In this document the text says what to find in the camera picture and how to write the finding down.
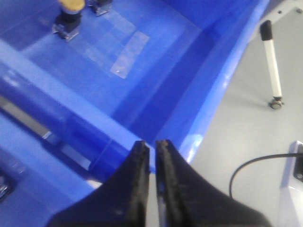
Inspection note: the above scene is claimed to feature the black cable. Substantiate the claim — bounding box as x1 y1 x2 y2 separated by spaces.
228 152 303 197

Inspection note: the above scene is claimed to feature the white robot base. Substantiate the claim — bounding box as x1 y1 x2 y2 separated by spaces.
277 157 303 227

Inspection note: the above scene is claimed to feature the clear tape strip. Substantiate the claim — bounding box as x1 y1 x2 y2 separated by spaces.
110 31 150 79

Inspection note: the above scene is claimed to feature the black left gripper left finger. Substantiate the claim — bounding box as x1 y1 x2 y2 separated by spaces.
47 141 150 227

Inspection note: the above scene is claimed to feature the blue plastic crate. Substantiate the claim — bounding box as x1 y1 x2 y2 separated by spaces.
0 116 98 227
0 0 268 175

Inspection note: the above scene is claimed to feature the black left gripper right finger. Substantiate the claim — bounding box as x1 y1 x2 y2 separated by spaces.
155 140 271 227

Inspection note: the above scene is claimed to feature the white stand leg with caster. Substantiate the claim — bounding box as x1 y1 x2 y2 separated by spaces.
259 20 284 110

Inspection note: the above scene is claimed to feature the right blue plastic crate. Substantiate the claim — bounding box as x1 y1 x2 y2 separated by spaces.
0 0 268 175

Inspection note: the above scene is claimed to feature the yellow mushroom push button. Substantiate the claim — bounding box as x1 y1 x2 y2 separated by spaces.
52 0 85 42

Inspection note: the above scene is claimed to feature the left blue plastic crate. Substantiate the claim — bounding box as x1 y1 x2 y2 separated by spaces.
0 116 98 227

